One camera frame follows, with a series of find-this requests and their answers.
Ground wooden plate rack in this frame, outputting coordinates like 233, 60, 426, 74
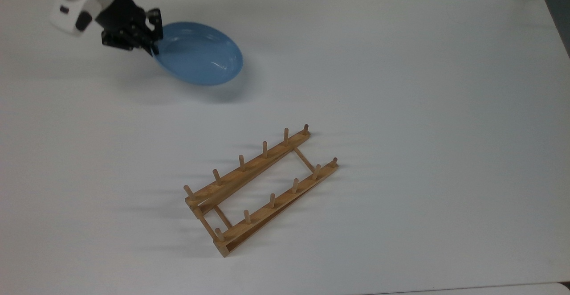
183, 124, 339, 258

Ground blue plate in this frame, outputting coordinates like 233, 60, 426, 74
152, 21, 244, 86

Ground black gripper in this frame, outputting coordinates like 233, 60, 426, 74
95, 0, 163, 57

